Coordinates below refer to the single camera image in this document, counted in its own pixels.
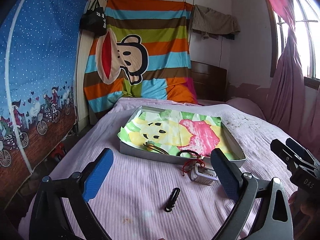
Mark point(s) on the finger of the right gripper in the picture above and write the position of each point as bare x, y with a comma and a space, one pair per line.
284, 153
302, 152

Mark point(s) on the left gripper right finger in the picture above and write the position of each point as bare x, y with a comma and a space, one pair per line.
234, 182

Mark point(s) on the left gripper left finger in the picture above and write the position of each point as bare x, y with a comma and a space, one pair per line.
80, 186

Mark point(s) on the black chain clip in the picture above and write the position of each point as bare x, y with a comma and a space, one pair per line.
172, 200

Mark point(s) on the right hand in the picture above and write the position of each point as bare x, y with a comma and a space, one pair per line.
305, 215

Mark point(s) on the pink curtain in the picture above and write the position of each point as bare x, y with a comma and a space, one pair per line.
286, 96

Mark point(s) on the grey cardboard tray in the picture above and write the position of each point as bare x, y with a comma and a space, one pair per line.
151, 155

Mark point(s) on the pink pillow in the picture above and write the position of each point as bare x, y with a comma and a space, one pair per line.
247, 106

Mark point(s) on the colourful painted paper liner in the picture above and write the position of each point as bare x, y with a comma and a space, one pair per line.
177, 132

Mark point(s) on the dark wooden headboard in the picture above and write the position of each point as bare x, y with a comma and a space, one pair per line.
209, 81

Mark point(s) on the window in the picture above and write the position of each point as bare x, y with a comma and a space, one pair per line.
307, 36

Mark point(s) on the striped monkey blanket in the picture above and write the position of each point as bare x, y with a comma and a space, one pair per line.
144, 54

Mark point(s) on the olive hanging garment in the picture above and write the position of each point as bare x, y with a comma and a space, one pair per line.
209, 22

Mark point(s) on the black hanging bag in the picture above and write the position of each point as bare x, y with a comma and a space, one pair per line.
94, 20

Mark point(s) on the blue fabric wardrobe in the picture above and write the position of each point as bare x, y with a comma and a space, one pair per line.
39, 41

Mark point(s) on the brown hair tie yellow bead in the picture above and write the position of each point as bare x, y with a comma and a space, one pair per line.
151, 146

